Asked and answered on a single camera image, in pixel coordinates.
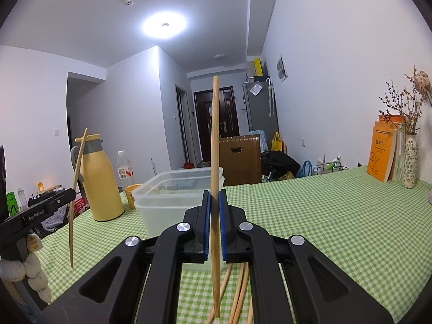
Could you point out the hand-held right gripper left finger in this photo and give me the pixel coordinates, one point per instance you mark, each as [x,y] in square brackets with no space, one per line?
[206,224]

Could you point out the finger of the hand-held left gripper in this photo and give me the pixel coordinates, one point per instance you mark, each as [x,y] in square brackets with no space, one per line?
[54,197]

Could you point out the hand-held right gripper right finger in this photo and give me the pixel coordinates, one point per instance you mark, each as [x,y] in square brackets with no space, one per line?
[222,224]

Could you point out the wooden chopstick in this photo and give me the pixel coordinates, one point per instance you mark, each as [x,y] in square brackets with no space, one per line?
[78,168]
[216,141]
[243,297]
[238,293]
[226,281]
[250,315]

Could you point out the clear plastic container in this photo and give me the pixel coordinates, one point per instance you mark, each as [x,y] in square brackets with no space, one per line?
[168,206]

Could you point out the person's left hand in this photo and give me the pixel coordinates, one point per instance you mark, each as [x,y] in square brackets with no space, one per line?
[32,266]

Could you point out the grey clothes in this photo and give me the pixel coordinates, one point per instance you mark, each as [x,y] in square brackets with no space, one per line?
[55,217]

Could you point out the green packet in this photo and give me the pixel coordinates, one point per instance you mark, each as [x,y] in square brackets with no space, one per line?
[11,204]

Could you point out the small clear bottle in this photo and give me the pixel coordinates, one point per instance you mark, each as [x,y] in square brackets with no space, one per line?
[22,199]

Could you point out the red plastic basket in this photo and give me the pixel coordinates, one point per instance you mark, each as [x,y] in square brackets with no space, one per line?
[80,208]

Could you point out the dark monitor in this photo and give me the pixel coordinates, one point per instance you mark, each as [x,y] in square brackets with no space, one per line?
[2,182]

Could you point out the yellow thermos jug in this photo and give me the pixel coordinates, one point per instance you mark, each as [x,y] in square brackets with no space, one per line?
[101,182]

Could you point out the clear plastic water bottle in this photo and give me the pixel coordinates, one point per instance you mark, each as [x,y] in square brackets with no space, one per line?
[125,172]

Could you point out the yellow bear mug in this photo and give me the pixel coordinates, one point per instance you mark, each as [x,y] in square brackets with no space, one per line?
[130,196]

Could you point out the black bag heap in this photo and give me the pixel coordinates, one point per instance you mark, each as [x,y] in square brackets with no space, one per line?
[280,165]

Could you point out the blue checked cloth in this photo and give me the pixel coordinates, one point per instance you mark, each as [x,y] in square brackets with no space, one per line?
[261,140]

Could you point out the yellow shopping bag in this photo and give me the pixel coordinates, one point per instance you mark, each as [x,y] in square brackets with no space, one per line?
[277,143]

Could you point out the blue bag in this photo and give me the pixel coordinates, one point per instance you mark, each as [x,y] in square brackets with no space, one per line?
[303,169]

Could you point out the green checked tablecloth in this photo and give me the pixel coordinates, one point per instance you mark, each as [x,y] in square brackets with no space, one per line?
[320,209]

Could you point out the dark side door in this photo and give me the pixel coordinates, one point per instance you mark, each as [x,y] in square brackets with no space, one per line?
[181,128]

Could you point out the grey refrigerator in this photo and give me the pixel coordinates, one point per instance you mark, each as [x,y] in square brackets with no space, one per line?
[260,114]

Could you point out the dark front door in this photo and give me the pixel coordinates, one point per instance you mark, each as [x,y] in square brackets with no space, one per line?
[227,108]

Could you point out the white folded umbrella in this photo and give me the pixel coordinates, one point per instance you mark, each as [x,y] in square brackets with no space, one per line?
[270,98]

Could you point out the clear plastic bag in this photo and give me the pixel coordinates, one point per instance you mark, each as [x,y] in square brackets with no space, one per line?
[255,88]

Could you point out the yellow box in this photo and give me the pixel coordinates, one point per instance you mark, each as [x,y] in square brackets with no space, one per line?
[258,67]

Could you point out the orange book with black print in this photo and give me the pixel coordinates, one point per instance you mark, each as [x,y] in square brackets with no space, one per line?
[381,155]

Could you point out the pale green book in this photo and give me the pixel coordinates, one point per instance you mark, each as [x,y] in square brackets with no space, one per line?
[400,158]

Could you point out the floral patterned vase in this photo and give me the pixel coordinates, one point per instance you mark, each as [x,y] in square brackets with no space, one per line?
[410,165]

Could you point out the plain orange book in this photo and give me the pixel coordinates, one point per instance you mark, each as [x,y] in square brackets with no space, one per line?
[393,121]

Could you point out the round ceiling lamp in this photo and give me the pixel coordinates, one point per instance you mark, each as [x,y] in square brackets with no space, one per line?
[164,25]

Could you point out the pale pink object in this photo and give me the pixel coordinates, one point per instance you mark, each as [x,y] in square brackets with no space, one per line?
[430,196]

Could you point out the dried flower bunch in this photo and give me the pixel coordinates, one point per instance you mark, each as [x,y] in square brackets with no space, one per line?
[410,111]

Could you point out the white wall panel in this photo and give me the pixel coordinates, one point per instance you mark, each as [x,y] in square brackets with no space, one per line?
[282,67]

